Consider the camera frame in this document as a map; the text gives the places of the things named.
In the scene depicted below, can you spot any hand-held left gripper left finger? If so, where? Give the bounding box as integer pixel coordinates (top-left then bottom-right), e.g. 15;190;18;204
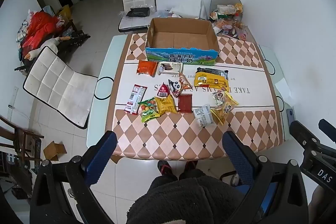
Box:
30;131;118;224

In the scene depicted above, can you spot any small clear picture snack packet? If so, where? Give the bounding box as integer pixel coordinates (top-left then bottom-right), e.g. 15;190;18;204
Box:
212;91;226;106

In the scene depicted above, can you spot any clear plastic bag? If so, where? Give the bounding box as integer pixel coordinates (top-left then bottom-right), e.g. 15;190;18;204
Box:
155;9;174;19

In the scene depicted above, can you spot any person's right forearm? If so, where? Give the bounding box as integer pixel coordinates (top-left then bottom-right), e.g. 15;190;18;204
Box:
310;183;336;224

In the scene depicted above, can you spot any white cloth bag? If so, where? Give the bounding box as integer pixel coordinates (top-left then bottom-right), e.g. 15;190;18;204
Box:
170;0;208;20

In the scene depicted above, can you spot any orange triangular snack packet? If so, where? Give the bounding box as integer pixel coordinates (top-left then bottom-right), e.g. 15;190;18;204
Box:
180;75;194;92

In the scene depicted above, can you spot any green candy packet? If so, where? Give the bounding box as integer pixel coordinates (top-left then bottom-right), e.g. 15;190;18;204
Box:
138;97;160;123

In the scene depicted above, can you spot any dark wooden chair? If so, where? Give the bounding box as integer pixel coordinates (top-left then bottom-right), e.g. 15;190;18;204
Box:
0;114;45;189

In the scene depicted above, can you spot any red rectangular snack packet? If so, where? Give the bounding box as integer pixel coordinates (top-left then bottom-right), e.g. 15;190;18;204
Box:
177;94;194;113

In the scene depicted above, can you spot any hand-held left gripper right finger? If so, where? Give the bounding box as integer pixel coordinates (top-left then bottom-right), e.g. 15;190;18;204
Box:
223;131;309;224

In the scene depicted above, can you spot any panda print snack packet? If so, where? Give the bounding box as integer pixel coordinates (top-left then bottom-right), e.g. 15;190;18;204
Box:
168;79;184;98

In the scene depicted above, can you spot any grey flat device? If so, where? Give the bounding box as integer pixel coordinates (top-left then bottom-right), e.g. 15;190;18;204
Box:
286;108;296;125

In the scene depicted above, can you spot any cardboard box blue print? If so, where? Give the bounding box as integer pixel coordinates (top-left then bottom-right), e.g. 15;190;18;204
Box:
145;17;220;67

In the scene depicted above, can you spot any white wafer packet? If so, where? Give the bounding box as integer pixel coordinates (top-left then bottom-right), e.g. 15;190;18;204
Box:
158;61;183;75

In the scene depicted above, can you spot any large yellow black snack bag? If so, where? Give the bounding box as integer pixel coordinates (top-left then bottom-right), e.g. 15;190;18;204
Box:
194;67;229;88

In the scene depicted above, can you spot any red cloth pile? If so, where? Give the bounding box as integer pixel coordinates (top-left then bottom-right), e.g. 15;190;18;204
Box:
20;11;63;49

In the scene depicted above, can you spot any long red white snack packet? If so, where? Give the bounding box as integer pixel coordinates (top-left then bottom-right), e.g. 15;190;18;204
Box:
124;84;147;115

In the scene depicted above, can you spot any yellow stick snack packet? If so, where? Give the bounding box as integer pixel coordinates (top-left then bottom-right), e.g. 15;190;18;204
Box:
155;95;177;117

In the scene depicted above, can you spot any pile of snack packets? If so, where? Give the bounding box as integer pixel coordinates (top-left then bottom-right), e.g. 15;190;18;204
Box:
209;3;249;40

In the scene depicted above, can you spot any yellow orange snack packet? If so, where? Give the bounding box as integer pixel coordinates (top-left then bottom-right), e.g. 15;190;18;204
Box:
210;97;239;125

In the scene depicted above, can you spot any person's red black shoe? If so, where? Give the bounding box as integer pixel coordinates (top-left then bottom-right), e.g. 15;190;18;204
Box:
179;160;199;178
157;160;175;180

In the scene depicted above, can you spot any white glass table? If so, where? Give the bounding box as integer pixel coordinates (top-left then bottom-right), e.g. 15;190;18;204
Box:
87;32;296;161

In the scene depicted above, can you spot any brown cardboard piece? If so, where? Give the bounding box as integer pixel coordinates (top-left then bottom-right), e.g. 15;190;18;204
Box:
43;141;68;162

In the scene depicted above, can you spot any white paper sheet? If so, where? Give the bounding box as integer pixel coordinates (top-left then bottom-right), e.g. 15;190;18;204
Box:
274;78;292;103

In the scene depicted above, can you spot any checked tablecloth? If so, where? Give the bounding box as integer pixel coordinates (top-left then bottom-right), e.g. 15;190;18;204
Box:
112;32;285;160

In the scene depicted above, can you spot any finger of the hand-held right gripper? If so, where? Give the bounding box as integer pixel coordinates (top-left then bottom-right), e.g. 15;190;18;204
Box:
289;120;323;156
318;118;336;136

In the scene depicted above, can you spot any red triangular snack packet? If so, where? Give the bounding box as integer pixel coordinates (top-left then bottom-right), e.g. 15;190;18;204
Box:
157;83;171;99

